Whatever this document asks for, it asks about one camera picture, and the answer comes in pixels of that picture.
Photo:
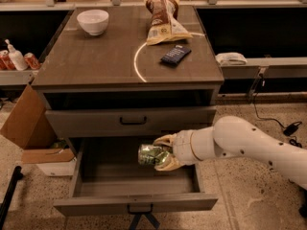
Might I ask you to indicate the dark blue snack bar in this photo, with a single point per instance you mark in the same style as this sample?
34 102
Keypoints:
176 55

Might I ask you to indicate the black pole left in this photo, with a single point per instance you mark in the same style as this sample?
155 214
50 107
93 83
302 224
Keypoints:
5 205

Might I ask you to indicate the red soda can at edge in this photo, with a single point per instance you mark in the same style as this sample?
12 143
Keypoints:
5 61

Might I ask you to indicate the open grey middle drawer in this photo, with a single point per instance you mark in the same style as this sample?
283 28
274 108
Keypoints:
108 180

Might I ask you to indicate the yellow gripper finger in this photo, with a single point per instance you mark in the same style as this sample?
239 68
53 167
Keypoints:
167 162
165 141

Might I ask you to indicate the grey wooden drawer cabinet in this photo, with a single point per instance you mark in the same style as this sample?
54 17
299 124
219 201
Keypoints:
118 70

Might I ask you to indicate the black stand right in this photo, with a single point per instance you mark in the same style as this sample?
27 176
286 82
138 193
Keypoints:
303 209

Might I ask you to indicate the brown cardboard box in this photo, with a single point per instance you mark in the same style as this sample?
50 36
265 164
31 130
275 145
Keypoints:
27 125

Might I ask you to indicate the closed grey upper drawer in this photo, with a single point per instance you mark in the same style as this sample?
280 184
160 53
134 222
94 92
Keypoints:
103 123

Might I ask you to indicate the crushed green can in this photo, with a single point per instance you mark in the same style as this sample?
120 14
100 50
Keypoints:
153 155

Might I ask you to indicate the white cardboard box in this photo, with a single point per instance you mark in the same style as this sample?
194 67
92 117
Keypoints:
52 162

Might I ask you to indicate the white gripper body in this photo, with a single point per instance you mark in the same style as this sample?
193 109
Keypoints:
182 147

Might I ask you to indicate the black upper drawer handle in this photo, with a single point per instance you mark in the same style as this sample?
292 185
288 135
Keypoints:
132 122

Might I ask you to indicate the white ceramic bowl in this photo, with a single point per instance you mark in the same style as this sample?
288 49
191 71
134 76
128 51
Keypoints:
93 22

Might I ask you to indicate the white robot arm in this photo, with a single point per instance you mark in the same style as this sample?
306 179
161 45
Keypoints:
232 136

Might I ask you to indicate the folded white cloth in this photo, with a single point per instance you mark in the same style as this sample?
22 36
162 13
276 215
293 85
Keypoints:
231 58

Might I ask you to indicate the brown chip bag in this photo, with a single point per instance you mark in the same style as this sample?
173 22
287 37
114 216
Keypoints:
164 25

